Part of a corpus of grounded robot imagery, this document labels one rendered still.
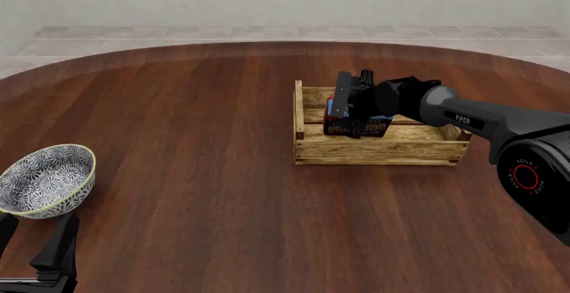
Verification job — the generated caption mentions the wooden slat tray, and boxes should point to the wooden slat tray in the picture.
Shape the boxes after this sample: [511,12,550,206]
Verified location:
[292,79,474,167]

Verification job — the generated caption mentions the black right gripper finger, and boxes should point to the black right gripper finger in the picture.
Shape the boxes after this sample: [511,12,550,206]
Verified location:
[349,117,371,141]
[354,69,376,89]

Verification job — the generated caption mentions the chocolate pudding box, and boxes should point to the chocolate pudding box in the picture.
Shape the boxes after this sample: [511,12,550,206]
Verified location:
[322,95,395,138]

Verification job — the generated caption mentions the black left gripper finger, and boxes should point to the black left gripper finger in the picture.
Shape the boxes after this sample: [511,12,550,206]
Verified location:
[29,213,81,274]
[0,212,20,261]

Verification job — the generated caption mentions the black and white patterned bowl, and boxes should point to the black and white patterned bowl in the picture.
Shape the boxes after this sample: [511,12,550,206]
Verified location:
[0,143,98,221]

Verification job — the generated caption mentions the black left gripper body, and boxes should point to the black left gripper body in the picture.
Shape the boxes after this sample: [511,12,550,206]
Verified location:
[0,268,79,293]

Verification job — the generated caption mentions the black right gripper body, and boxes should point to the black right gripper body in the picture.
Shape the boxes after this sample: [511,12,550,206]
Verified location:
[347,79,380,121]

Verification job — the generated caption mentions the small grey plate on stalk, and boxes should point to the small grey plate on stalk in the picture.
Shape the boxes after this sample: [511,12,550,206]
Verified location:
[333,70,354,119]

